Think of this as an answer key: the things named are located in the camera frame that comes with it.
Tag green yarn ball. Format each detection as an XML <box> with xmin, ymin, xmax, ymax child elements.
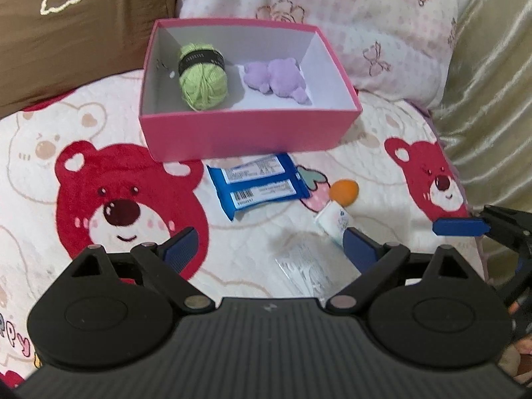
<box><xmin>177</xmin><ymin>42</ymin><xmax>230</xmax><ymax>112</ymax></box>

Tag pink cardboard box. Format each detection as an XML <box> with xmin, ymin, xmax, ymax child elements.
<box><xmin>138</xmin><ymin>17</ymin><xmax>363</xmax><ymax>162</ymax></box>

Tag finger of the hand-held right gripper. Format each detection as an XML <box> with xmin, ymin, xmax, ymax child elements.
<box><xmin>432</xmin><ymin>204</ymin><xmax>532</xmax><ymax>254</ymax></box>
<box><xmin>496</xmin><ymin>253</ymin><xmax>532</xmax><ymax>321</ymax></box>

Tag bear printed blanket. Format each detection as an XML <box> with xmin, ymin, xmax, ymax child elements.
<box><xmin>0</xmin><ymin>68</ymin><xmax>487</xmax><ymax>387</ymax></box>

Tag small white tissue packet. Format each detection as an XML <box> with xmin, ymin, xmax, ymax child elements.
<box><xmin>314</xmin><ymin>201</ymin><xmax>352</xmax><ymax>245</ymax></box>

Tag clear floss pick box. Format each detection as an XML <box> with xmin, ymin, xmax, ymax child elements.
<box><xmin>274</xmin><ymin>233</ymin><xmax>362</xmax><ymax>300</ymax></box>

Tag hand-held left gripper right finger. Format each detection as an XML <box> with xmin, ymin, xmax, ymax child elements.
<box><xmin>325</xmin><ymin>227</ymin><xmax>474</xmax><ymax>312</ymax></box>

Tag brown pillow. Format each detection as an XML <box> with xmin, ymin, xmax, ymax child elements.
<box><xmin>0</xmin><ymin>0</ymin><xmax>179</xmax><ymax>119</ymax></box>

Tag blue wet wipes packet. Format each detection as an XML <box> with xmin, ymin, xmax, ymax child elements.
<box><xmin>206</xmin><ymin>153</ymin><xmax>312</xmax><ymax>222</ymax></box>

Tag purple plush toy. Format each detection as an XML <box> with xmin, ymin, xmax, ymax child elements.
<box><xmin>242</xmin><ymin>58</ymin><xmax>312</xmax><ymax>104</ymax></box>

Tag gold satin curtain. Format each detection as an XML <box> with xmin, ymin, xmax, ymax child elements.
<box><xmin>432</xmin><ymin>0</ymin><xmax>532</xmax><ymax>258</ymax></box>

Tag pink checked pillow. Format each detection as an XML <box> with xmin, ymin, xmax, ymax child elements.
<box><xmin>175</xmin><ymin>0</ymin><xmax>460</xmax><ymax>111</ymax></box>

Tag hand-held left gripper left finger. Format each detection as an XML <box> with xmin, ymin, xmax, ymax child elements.
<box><xmin>68</xmin><ymin>227</ymin><xmax>210</xmax><ymax>312</ymax></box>

